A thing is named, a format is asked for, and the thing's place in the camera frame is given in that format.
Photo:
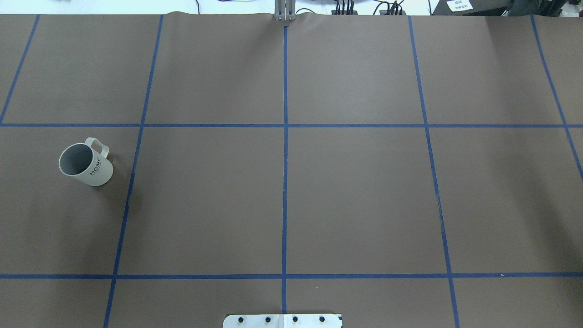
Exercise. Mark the aluminium frame post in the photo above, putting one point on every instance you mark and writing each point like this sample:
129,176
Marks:
285,10

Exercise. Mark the white HOME mug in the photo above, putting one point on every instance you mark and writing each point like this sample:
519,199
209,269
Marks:
87,162

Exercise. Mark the white camera mast with base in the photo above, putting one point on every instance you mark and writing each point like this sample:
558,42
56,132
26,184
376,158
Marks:
318,320

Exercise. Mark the brown paper table cover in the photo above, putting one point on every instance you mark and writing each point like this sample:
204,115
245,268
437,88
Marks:
409,171

